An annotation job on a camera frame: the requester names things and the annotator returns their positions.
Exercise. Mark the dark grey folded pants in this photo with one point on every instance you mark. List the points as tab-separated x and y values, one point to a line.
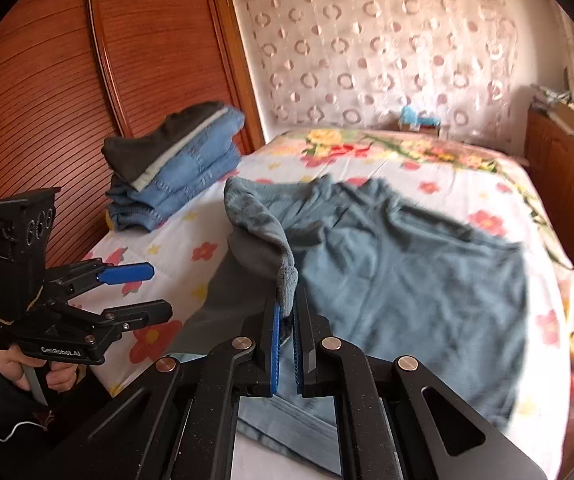
167	135

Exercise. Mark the pile of packets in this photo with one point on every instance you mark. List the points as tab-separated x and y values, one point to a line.
547	97

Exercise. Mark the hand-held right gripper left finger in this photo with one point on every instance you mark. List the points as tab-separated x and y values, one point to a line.
276	355

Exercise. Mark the pink circle-patterned curtain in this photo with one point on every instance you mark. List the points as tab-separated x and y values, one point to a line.
367	35

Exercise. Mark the person's left hand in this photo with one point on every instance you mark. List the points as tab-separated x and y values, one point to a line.
62	377

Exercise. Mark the blue toy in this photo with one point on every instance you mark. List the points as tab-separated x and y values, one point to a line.
417	117

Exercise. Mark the white wall pipe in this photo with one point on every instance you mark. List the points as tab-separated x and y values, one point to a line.
571	60

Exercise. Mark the floral blanket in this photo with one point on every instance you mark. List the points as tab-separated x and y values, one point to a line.
417	147

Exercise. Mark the wooden cabinet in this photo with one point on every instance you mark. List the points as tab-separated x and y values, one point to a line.
567	185

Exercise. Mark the wooden slatted wardrobe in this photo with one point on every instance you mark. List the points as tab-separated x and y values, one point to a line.
42	85

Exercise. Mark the light grey folded pants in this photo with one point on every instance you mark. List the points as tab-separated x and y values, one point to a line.
187	147

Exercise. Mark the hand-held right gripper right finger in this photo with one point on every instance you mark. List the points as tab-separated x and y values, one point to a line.
297	360

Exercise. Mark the white floral bed sheet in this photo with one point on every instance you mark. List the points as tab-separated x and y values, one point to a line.
277	165

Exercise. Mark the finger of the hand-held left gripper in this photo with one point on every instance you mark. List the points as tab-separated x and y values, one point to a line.
147	312
127	273

